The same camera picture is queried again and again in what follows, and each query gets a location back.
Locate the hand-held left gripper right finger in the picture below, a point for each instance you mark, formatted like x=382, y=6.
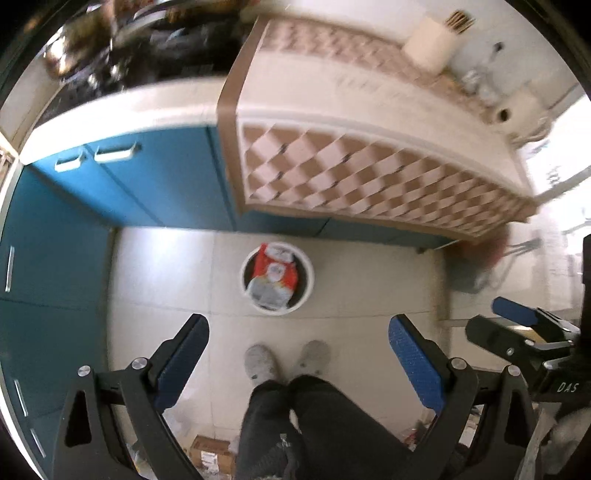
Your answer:
x=413, y=360

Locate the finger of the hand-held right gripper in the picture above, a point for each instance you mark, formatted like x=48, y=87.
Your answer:
x=515, y=309
x=489, y=334

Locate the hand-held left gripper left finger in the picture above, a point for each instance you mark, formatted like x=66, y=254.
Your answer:
x=182, y=364

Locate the white round trash bin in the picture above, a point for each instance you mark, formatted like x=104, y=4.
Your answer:
x=310, y=281

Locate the red and white sugar bag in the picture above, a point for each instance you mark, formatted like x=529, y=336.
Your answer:
x=274, y=272

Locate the grey shoe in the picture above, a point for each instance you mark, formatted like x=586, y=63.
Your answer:
x=311, y=357
x=261, y=364

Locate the small cardboard box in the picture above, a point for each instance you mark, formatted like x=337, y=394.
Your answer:
x=210, y=450

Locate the person's right leg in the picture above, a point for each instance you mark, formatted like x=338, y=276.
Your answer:
x=341, y=429

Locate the person's leg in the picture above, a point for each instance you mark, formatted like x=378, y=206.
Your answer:
x=341, y=429
x=265, y=429

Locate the person's left leg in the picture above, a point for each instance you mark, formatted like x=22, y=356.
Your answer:
x=265, y=429

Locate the blue kitchen cabinet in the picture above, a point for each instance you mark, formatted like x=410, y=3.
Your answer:
x=55, y=277

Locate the checkered table mat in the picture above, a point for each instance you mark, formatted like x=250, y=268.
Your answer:
x=369, y=170

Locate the white paper towel roll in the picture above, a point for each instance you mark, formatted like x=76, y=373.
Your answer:
x=521, y=110

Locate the white cylindrical chopstick holder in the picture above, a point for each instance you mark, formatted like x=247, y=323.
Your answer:
x=429, y=44

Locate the bundle of wooden chopsticks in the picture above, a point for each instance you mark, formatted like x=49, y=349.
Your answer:
x=459, y=21

